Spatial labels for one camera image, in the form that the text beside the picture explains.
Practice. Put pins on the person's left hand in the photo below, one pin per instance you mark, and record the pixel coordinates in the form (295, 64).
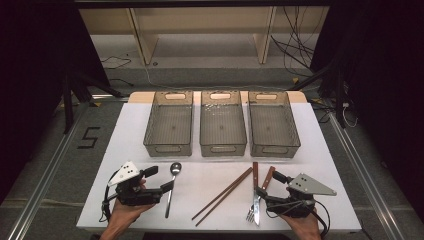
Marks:
(125, 215)

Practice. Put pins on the clear grey plastic bin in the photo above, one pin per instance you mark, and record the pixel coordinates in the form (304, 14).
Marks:
(170, 128)
(222, 128)
(273, 128)

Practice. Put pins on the light wooden shelf unit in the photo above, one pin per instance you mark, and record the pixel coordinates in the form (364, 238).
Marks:
(200, 20)

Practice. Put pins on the black metal stand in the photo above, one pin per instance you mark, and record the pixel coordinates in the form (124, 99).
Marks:
(339, 100)
(68, 106)

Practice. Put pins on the metal floor rail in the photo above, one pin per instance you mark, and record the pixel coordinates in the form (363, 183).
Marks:
(366, 180)
(43, 186)

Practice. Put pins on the black curtain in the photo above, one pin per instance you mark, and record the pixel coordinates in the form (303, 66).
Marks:
(383, 83)
(36, 66)

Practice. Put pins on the metal spoon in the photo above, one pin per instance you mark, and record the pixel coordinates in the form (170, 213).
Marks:
(175, 168)

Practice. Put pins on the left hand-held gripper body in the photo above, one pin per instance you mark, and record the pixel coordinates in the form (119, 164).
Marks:
(133, 196)

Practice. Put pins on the person's right hand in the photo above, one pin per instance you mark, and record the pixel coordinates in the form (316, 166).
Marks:
(305, 226)

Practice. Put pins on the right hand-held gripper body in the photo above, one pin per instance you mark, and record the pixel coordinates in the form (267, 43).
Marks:
(300, 200)

